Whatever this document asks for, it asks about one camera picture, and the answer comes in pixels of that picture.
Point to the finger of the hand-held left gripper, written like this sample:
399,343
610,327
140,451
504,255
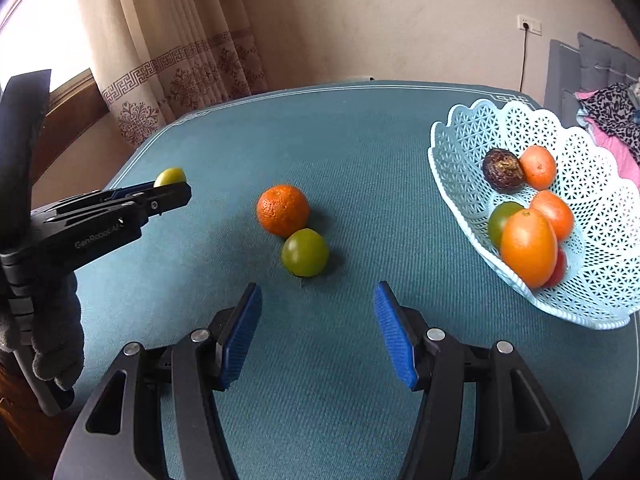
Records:
132,191
165,200

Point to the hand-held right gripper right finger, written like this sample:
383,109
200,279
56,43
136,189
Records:
397,335

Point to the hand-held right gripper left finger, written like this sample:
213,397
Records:
240,335

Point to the small green tomato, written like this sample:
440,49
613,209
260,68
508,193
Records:
170,176
499,222

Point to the large green tomato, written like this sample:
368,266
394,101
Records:
305,252

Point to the rough dark orange tangerine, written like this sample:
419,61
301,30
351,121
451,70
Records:
283,210

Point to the large smooth orange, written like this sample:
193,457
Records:
529,247

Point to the red tomato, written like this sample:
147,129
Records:
560,270

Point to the dark brown passion fruit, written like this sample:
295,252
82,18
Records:
502,170

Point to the small tangerine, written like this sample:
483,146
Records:
555,212

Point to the large orange with pale patch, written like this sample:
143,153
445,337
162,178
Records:
540,167

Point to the light blue lattice basket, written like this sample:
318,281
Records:
600,200

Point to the person's left hand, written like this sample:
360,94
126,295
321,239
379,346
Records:
60,335

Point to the beige patterned curtain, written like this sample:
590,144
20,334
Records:
175,35

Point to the window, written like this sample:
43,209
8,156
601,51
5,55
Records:
50,35

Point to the pile of patterned clothes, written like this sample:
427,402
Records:
615,115

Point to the grey padded headboard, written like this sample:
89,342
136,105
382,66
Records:
590,65

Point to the brown wooden window frame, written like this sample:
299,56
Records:
75,110

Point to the white wall socket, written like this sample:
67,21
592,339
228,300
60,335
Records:
529,24

